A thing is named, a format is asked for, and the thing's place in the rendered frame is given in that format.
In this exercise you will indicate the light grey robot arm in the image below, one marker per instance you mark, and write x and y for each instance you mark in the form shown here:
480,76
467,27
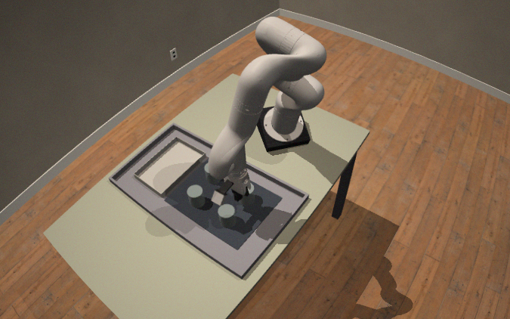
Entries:
283,122

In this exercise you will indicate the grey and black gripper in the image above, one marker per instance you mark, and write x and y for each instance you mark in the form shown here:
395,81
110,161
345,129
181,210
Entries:
240,185

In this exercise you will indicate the clear glass jar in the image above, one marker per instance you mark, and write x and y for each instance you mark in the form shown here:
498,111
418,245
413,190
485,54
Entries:
250,198
196,196
227,215
209,178

